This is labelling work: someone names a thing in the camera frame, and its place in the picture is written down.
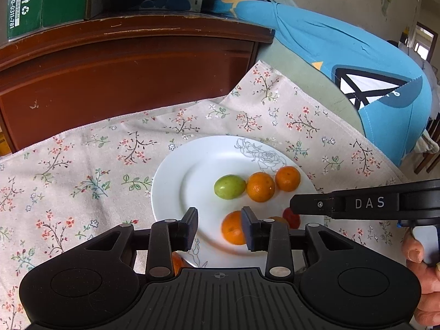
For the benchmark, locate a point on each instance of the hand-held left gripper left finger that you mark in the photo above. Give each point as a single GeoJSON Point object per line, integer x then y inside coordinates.
{"type": "Point", "coordinates": [189, 228]}

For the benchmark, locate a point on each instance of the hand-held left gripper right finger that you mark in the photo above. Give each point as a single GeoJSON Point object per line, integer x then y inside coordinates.
{"type": "Point", "coordinates": [249, 228]}

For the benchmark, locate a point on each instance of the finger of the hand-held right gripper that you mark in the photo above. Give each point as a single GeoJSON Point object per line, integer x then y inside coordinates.
{"type": "Point", "coordinates": [309, 204]}

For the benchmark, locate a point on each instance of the large orange mandarin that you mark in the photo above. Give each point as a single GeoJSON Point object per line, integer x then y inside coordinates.
{"type": "Point", "coordinates": [233, 227]}

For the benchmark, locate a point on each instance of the red cherry tomato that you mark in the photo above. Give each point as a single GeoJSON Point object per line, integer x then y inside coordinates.
{"type": "Point", "coordinates": [292, 217]}

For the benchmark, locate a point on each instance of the small orange mandarin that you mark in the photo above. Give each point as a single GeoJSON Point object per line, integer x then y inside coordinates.
{"type": "Point", "coordinates": [261, 187]}
{"type": "Point", "coordinates": [277, 220]}
{"type": "Point", "coordinates": [288, 178]}
{"type": "Point", "coordinates": [178, 264]}

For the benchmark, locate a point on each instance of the white plate with rose print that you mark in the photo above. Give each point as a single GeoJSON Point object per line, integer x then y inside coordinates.
{"type": "Point", "coordinates": [192, 185]}

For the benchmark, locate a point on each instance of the green jujube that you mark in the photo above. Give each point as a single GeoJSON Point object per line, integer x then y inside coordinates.
{"type": "Point", "coordinates": [229, 186]}

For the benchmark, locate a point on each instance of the person's right hand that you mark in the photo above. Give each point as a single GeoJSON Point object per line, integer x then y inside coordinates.
{"type": "Point", "coordinates": [428, 288]}

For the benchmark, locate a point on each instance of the wooden chair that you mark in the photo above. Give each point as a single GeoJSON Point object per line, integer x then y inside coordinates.
{"type": "Point", "coordinates": [428, 158]}

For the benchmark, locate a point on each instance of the grey green mattress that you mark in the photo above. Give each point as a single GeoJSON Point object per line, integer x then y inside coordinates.
{"type": "Point", "coordinates": [302, 89]}

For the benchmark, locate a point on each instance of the floral tablecloth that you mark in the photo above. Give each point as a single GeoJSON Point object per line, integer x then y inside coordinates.
{"type": "Point", "coordinates": [68, 185]}

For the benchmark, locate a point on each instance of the dark wooden cabinet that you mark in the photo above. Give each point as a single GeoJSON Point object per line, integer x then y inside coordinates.
{"type": "Point", "coordinates": [120, 86]}

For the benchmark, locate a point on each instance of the window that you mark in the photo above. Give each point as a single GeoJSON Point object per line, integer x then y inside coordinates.
{"type": "Point", "coordinates": [423, 41]}

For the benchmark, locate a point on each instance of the blue cloth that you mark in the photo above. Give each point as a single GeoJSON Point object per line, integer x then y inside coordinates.
{"type": "Point", "coordinates": [326, 41]}

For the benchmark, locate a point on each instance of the green carton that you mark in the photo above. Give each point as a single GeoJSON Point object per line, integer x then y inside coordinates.
{"type": "Point", "coordinates": [44, 3]}

